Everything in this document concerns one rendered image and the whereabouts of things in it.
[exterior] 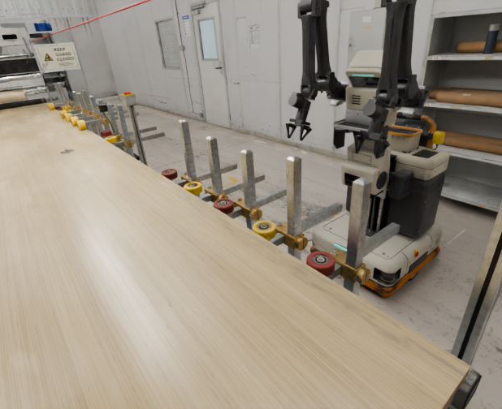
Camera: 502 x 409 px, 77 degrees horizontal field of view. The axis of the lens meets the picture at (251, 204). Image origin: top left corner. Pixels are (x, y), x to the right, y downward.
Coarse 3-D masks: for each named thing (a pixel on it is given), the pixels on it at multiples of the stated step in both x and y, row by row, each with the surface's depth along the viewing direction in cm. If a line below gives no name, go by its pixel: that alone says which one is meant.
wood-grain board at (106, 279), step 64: (0, 128) 295; (64, 128) 275; (0, 192) 153; (64, 192) 148; (128, 192) 142; (0, 256) 104; (64, 256) 101; (128, 256) 98; (192, 256) 96; (256, 256) 94; (0, 320) 78; (64, 320) 77; (128, 320) 75; (192, 320) 74; (256, 320) 73; (320, 320) 72; (384, 320) 70; (0, 384) 63; (64, 384) 62; (128, 384) 61; (192, 384) 60; (256, 384) 59; (320, 384) 58; (384, 384) 58; (448, 384) 57
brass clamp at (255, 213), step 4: (236, 200) 136; (244, 200) 135; (236, 204) 134; (240, 204) 132; (244, 204) 132; (244, 208) 130; (248, 208) 129; (256, 208) 129; (244, 212) 131; (248, 212) 129; (252, 212) 127; (256, 212) 127; (260, 212) 128; (244, 216) 132; (248, 216) 130; (252, 216) 127; (256, 216) 128; (260, 216) 129; (256, 220) 128
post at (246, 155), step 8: (240, 152) 119; (248, 152) 118; (248, 160) 119; (248, 168) 120; (248, 176) 122; (248, 184) 123; (248, 192) 125; (248, 200) 127; (256, 200) 129; (248, 224) 133
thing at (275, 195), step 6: (270, 192) 143; (276, 192) 142; (282, 192) 143; (258, 198) 138; (264, 198) 138; (270, 198) 140; (276, 198) 142; (258, 204) 136; (264, 204) 139; (234, 210) 130; (240, 210) 131; (234, 216) 130
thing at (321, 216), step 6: (336, 204) 132; (342, 204) 132; (324, 210) 128; (330, 210) 128; (336, 210) 130; (312, 216) 125; (318, 216) 124; (324, 216) 126; (330, 216) 129; (306, 222) 121; (312, 222) 122; (318, 222) 125; (306, 228) 121; (276, 234) 115; (270, 240) 112; (276, 240) 112; (282, 240) 114
